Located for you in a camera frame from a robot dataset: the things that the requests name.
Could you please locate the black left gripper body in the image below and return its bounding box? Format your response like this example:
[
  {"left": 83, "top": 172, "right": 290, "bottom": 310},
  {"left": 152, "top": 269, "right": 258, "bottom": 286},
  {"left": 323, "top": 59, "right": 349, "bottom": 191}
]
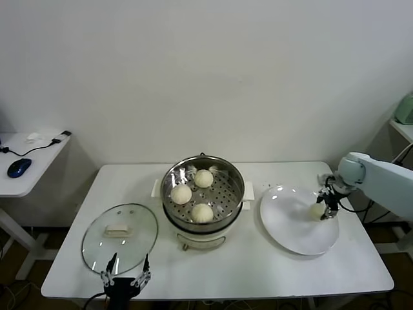
[{"left": 103, "top": 276, "right": 143, "bottom": 310}]

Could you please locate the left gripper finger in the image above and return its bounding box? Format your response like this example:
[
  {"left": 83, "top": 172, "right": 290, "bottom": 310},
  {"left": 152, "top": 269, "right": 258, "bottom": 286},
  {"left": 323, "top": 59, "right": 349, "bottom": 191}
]
[
  {"left": 100, "top": 253, "right": 117, "bottom": 287},
  {"left": 130, "top": 253, "right": 152, "bottom": 287}
]

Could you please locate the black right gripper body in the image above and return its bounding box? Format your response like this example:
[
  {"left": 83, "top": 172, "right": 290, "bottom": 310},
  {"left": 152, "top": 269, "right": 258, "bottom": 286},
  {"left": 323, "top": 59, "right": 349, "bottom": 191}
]
[{"left": 323, "top": 185, "right": 348, "bottom": 211}]

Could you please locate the white steamed baozi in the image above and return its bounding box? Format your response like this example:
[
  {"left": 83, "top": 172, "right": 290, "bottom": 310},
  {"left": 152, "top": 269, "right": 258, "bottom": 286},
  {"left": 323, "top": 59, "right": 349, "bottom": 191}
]
[
  {"left": 170, "top": 185, "right": 193, "bottom": 205},
  {"left": 309, "top": 203, "right": 324, "bottom": 221},
  {"left": 190, "top": 203, "right": 214, "bottom": 223},
  {"left": 194, "top": 169, "right": 214, "bottom": 189}
]

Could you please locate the glass pot lid cream handle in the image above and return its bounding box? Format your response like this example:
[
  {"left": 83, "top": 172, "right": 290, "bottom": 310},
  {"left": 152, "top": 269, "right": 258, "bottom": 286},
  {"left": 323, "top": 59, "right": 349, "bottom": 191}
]
[{"left": 81, "top": 203, "right": 159, "bottom": 275}]

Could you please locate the stainless steel steamer basket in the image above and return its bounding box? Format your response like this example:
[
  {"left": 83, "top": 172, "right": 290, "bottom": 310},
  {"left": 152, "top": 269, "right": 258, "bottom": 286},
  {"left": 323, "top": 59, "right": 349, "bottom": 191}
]
[{"left": 150, "top": 156, "right": 256, "bottom": 227}]

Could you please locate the large white plate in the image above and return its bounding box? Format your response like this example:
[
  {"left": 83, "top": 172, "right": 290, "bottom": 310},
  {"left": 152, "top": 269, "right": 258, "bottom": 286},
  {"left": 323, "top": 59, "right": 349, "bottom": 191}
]
[{"left": 259, "top": 185, "right": 341, "bottom": 256}]

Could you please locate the cream electric cooker base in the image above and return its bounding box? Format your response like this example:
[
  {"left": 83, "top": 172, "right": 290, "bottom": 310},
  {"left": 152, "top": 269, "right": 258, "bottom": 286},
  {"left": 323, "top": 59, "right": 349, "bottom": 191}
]
[{"left": 163, "top": 200, "right": 252, "bottom": 251}]

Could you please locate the white shelf desk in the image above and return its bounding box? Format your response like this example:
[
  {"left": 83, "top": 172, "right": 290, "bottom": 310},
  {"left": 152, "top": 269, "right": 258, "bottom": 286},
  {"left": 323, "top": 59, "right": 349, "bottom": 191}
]
[{"left": 388, "top": 118, "right": 413, "bottom": 256}]

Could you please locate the mint green appliance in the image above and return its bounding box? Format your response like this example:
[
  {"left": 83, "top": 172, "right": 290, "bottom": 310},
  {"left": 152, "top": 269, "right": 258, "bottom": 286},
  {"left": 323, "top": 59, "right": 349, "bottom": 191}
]
[{"left": 395, "top": 92, "right": 413, "bottom": 126}]

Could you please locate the white side desk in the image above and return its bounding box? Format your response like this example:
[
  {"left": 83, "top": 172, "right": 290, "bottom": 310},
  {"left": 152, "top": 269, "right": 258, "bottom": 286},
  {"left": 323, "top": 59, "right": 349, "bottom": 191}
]
[{"left": 0, "top": 131, "right": 97, "bottom": 282}]

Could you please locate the blue computer mouse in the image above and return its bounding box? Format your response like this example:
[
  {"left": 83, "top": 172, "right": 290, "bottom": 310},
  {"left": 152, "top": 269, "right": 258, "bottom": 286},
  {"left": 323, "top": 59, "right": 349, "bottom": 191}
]
[{"left": 6, "top": 158, "right": 33, "bottom": 178}]

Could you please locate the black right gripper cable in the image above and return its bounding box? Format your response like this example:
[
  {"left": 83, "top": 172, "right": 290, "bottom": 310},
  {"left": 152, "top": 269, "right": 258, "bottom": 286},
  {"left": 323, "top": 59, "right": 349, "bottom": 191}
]
[{"left": 338, "top": 196, "right": 375, "bottom": 213}]

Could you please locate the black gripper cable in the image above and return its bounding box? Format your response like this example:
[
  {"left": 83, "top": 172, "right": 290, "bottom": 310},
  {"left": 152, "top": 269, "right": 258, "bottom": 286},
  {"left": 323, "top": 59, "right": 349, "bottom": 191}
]
[
  {"left": 82, "top": 291, "right": 108, "bottom": 310},
  {"left": 338, "top": 196, "right": 375, "bottom": 213}
]

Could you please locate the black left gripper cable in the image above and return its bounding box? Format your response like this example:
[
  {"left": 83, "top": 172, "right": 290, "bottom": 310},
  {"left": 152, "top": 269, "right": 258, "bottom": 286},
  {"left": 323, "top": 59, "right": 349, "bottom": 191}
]
[{"left": 82, "top": 291, "right": 108, "bottom": 310}]

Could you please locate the black hanging power cable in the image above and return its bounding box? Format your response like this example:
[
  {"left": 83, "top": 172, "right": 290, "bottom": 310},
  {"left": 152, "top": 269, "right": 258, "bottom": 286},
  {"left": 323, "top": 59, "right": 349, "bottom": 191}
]
[{"left": 361, "top": 199, "right": 393, "bottom": 226}]

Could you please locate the white floor cable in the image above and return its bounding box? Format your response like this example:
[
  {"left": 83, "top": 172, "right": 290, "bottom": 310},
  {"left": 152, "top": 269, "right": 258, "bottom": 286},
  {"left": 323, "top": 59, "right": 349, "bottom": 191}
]
[{"left": 0, "top": 281, "right": 40, "bottom": 310}]

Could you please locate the black adapter cable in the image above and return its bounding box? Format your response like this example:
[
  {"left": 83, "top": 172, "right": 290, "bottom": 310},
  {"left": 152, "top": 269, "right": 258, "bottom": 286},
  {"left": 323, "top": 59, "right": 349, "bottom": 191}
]
[{"left": 0, "top": 130, "right": 72, "bottom": 156}]

